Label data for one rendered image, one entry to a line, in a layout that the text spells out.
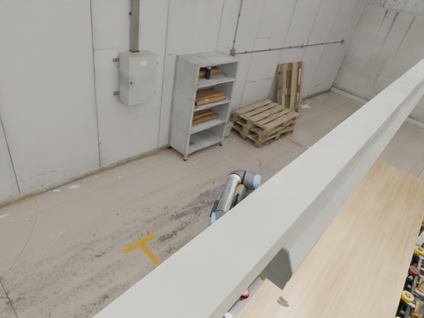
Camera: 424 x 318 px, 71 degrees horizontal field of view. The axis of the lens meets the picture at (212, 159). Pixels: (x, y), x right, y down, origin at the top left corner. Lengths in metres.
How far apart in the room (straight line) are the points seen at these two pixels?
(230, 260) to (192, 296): 0.06
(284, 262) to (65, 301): 2.84
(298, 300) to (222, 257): 2.01
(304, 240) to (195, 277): 0.26
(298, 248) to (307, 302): 1.85
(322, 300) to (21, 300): 2.52
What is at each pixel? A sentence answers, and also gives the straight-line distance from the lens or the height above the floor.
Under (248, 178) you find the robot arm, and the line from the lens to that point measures 2.37.
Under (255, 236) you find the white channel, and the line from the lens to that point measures 0.37.
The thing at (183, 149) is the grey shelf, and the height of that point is 0.18.
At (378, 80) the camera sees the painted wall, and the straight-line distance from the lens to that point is 9.58.
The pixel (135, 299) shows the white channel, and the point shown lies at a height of 2.46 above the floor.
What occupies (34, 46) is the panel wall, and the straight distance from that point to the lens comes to 3.47.
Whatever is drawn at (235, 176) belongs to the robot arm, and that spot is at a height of 1.36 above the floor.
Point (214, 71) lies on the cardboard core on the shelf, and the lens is 4.71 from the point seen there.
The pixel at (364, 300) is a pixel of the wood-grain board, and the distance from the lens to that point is 2.59.
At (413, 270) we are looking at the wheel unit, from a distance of 3.07.
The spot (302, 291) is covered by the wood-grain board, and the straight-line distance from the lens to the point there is 2.38.
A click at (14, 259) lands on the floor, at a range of 3.62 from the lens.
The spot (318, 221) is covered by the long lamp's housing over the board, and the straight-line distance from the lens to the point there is 0.57.
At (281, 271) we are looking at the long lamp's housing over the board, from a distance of 0.51.
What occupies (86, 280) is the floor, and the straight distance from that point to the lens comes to 3.30.
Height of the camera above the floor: 2.72
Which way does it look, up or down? 34 degrees down
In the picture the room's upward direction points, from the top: 11 degrees clockwise
